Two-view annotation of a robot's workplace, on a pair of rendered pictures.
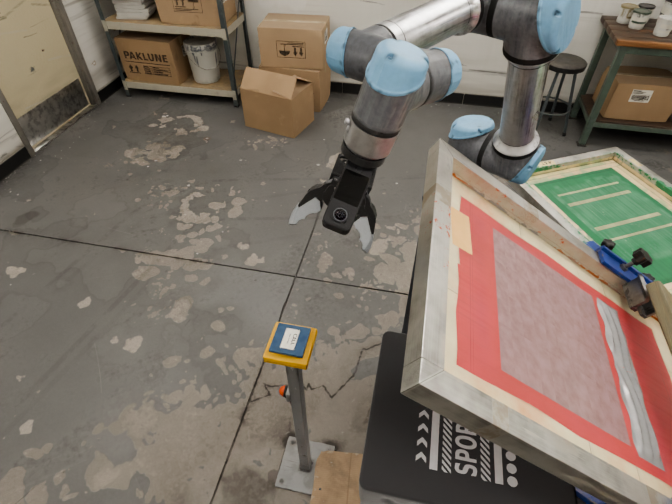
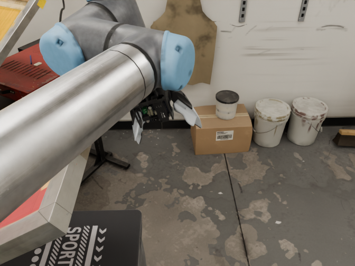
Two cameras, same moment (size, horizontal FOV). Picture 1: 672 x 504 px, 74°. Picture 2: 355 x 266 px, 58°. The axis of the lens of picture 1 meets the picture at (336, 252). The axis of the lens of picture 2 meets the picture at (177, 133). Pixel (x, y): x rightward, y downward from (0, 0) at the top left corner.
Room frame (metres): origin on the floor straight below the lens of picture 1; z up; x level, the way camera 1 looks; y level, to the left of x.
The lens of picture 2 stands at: (1.17, -0.11, 1.95)
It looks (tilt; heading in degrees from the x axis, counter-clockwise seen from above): 38 degrees down; 166
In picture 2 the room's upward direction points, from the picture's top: straight up
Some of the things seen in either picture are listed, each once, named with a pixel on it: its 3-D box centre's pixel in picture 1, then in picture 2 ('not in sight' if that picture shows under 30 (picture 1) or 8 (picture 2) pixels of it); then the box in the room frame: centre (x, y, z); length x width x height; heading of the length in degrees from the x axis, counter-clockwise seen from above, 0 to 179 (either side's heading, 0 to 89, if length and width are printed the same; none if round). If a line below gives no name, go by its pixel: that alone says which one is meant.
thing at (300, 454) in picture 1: (299, 416); not in sight; (0.74, 0.13, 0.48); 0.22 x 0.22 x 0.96; 78
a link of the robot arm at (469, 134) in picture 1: (470, 141); not in sight; (1.15, -0.39, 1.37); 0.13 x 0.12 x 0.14; 49
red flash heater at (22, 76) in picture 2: not in sight; (43, 68); (-0.77, -0.48, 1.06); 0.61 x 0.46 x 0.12; 138
